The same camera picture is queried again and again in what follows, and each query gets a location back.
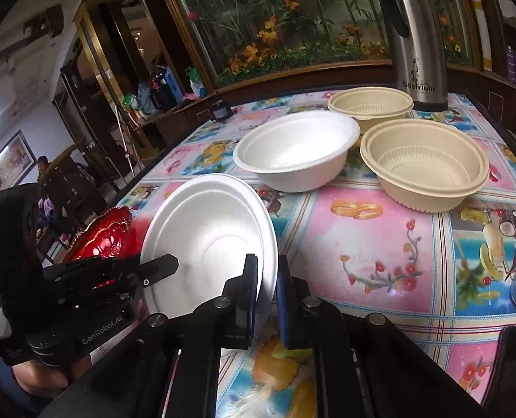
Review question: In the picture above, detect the person's left forearm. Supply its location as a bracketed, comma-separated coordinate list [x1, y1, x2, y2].
[15, 355, 69, 398]

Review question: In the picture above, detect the green white plastic bottle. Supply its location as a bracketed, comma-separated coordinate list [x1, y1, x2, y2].
[185, 67, 207, 99]

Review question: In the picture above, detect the stainless steel thermos jug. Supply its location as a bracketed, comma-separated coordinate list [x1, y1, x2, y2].
[375, 0, 449, 113]

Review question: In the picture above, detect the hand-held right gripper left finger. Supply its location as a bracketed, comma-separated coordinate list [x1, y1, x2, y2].
[66, 253, 259, 418]

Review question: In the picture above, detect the wooden display cabinet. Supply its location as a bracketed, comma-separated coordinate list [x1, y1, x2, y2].
[52, 1, 155, 184]

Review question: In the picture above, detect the small black box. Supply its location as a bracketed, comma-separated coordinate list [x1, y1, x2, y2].
[210, 102, 233, 123]

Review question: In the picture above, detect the red glass plate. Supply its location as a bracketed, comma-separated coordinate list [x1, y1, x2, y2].
[61, 207, 139, 291]

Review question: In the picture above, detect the framed wall picture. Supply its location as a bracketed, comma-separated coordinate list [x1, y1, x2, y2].
[0, 130, 37, 210]

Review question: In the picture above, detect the beige plastic bowl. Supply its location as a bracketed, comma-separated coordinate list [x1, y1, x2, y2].
[360, 119, 490, 214]
[327, 87, 415, 134]

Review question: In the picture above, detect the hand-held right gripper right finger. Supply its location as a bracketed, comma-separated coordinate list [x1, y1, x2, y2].
[277, 255, 481, 418]

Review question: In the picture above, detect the white foam bowl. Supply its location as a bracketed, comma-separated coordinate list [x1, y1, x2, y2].
[233, 110, 361, 193]
[139, 173, 279, 353]

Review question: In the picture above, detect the wooden chair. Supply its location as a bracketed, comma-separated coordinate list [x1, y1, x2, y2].
[40, 136, 111, 237]

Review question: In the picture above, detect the colourful printed tablecloth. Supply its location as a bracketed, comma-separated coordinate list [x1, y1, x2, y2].
[123, 89, 516, 418]

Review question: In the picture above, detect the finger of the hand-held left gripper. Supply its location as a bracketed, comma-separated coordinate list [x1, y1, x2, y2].
[44, 254, 180, 290]
[54, 279, 151, 315]

